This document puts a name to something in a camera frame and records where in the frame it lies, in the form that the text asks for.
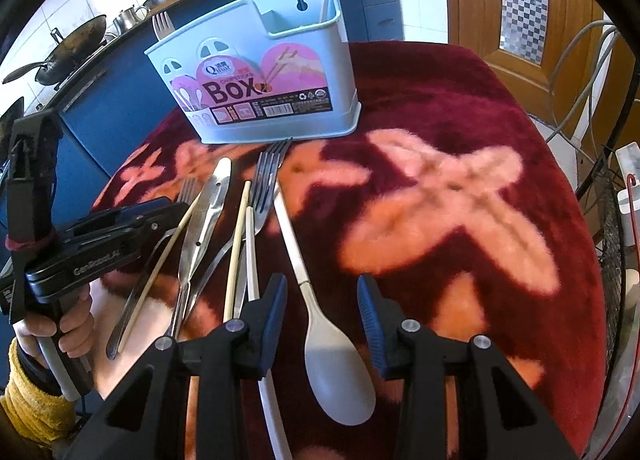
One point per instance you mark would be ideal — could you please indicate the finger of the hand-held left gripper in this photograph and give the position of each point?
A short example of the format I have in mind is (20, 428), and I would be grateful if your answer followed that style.
(165, 225)
(135, 210)

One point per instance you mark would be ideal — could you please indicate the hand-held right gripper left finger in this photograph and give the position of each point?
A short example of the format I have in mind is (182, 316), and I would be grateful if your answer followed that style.
(272, 320)

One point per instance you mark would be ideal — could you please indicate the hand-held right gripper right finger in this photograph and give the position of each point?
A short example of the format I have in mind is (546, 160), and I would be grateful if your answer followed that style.
(372, 325)

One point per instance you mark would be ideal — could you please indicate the metal table knife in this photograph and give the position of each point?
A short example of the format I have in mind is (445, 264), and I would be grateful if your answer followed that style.
(200, 230)

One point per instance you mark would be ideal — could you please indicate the wooden chopstick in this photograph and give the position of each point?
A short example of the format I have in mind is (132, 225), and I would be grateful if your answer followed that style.
(150, 280)
(236, 255)

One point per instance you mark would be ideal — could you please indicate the white chopstick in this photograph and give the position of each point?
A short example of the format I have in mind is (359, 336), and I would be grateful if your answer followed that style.
(251, 250)

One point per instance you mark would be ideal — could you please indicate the metal fork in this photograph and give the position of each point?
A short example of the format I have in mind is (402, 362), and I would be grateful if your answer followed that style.
(125, 315)
(260, 190)
(280, 160)
(161, 25)

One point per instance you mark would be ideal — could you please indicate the light blue utensil box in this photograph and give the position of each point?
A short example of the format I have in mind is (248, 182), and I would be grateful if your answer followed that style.
(280, 105)

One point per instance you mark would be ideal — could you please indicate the person's left forearm yellow sleeve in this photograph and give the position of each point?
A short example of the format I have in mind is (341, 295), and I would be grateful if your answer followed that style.
(30, 400)

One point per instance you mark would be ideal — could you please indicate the person's left hand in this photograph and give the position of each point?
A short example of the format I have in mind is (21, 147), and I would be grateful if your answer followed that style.
(75, 330)

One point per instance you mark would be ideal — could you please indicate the blue kitchen cabinet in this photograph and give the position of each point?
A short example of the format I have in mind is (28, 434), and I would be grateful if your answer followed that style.
(125, 100)

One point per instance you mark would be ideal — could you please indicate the black wok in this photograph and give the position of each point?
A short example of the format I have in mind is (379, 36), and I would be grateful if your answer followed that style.
(75, 43)

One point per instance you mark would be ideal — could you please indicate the red floral blanket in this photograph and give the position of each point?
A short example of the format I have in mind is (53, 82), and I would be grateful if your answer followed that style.
(450, 105)

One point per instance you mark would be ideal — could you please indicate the white power adapter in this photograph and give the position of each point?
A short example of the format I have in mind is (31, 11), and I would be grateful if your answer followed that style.
(629, 175)

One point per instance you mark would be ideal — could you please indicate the wooden door with glass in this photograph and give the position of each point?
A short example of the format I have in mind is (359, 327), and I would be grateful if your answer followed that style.
(480, 0)

